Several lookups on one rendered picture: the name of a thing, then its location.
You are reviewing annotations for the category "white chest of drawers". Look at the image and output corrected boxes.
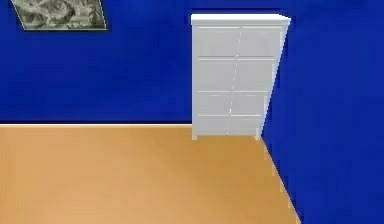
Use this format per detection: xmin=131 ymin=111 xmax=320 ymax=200
xmin=190 ymin=13 xmax=292 ymax=141

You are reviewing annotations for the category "grey framed wall picture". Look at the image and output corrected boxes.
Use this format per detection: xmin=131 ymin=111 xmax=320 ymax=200
xmin=9 ymin=0 xmax=108 ymax=32

